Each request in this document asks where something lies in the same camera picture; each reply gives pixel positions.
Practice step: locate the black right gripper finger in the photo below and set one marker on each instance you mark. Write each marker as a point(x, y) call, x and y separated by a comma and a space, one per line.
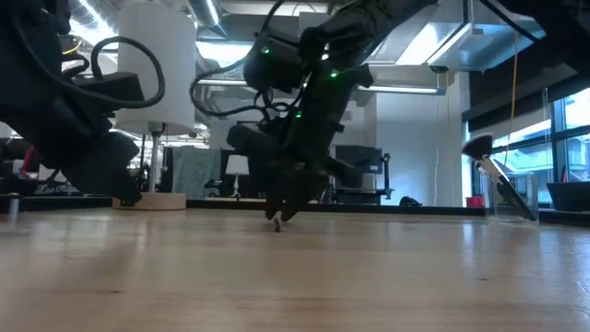
point(304, 189)
point(280, 189)

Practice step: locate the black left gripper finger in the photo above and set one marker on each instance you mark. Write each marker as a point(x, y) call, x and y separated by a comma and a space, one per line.
point(97, 180)
point(115, 157)

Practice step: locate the large powder brush silver ferrule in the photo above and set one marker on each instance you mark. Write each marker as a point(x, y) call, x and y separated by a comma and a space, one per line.
point(477, 146)

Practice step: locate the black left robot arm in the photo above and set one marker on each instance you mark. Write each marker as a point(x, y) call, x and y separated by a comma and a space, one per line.
point(27, 55)

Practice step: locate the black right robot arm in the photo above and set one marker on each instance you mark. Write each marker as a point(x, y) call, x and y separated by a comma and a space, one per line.
point(359, 23)

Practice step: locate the red stand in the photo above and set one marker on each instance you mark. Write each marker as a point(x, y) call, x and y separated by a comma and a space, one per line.
point(28, 159)

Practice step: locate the small white table lamp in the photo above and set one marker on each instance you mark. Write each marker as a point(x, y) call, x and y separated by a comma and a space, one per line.
point(237, 167)

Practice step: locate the black cabinet machine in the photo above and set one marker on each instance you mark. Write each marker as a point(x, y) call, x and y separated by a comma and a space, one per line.
point(369, 159)

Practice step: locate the grey-green cloth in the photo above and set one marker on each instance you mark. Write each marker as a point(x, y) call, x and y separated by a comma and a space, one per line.
point(196, 173)

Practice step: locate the long ceiling light bar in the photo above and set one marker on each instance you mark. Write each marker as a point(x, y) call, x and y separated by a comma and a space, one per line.
point(405, 88)

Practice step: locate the white lamp wooden base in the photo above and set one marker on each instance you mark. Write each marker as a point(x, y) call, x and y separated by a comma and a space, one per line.
point(156, 69)

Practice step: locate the grey ceiling box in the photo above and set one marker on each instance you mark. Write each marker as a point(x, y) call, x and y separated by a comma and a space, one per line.
point(311, 19)

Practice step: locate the black dome object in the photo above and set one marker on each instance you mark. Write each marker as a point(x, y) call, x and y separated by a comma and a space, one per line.
point(409, 202)

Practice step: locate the red container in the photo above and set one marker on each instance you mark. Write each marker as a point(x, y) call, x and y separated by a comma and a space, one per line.
point(475, 202)

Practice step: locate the black bin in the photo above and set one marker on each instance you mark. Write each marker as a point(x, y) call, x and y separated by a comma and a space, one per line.
point(569, 196)

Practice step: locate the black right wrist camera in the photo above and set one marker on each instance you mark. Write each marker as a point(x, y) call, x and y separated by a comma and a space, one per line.
point(253, 140)

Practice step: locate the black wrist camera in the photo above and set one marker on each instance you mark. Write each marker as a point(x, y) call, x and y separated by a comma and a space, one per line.
point(110, 87)
point(253, 140)

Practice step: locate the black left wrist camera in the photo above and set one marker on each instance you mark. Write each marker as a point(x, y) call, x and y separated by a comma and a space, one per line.
point(110, 87)

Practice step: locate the white post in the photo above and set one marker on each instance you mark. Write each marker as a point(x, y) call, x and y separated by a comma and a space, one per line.
point(14, 207)

